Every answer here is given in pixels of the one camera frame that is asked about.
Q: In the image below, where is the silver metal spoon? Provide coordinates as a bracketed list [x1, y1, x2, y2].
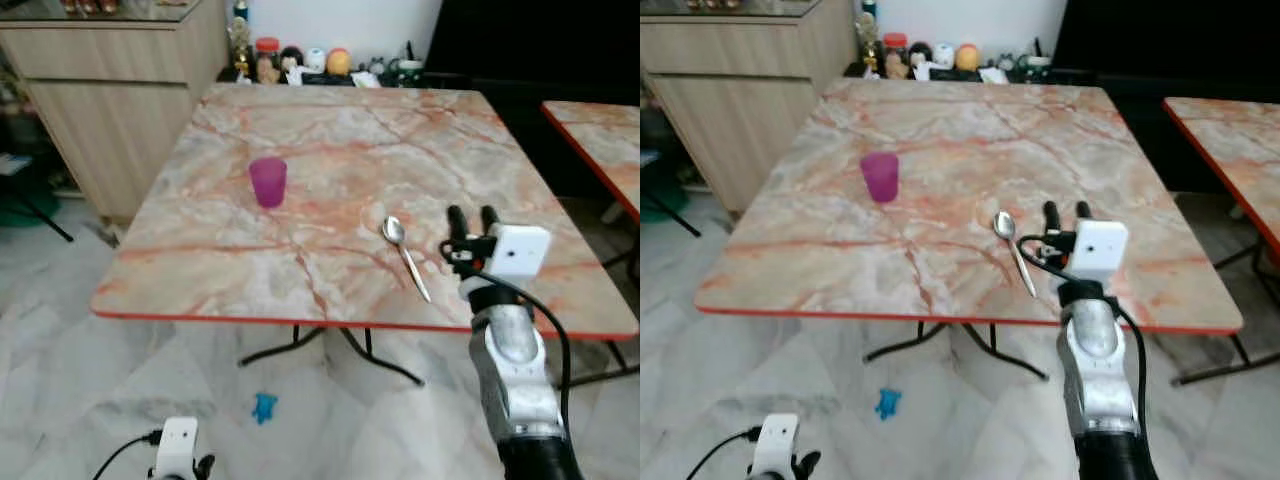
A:
[993, 211, 1038, 298]
[382, 215, 433, 304]

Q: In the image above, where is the marble table with red edge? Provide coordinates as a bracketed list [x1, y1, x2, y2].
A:
[1162, 96, 1280, 263]
[541, 100, 641, 223]

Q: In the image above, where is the green plastic basin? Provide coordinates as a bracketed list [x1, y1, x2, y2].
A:
[0, 190, 61, 229]
[640, 180, 691, 223]

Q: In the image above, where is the purple plastic cup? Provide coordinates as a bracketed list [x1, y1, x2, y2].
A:
[248, 156, 289, 209]
[860, 152, 900, 204]

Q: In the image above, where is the black television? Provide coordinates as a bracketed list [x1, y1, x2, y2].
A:
[1050, 0, 1280, 99]

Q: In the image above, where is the black folding chair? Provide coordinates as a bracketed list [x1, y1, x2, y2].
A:
[0, 150, 76, 244]
[640, 150, 701, 238]

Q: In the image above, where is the jar with red lid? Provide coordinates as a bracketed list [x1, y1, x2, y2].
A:
[883, 32, 910, 80]
[254, 37, 283, 84]

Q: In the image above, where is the gold trophy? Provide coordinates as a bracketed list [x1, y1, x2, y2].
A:
[856, 0, 881, 77]
[228, 0, 253, 81]

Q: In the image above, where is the light wooden cabinet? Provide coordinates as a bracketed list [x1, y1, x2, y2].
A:
[0, 0, 231, 223]
[640, 0, 859, 216]

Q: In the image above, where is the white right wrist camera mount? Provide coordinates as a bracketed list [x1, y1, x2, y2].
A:
[484, 224, 553, 281]
[1072, 219, 1129, 285]

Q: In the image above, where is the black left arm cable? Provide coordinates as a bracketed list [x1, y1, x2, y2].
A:
[92, 430, 163, 480]
[685, 427, 763, 480]

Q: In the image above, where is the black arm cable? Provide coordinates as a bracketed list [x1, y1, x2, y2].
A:
[1016, 233, 1148, 431]
[92, 430, 163, 480]
[440, 240, 573, 416]
[685, 427, 763, 480]

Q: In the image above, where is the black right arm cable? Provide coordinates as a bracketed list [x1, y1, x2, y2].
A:
[1016, 233, 1148, 431]
[440, 240, 573, 416]

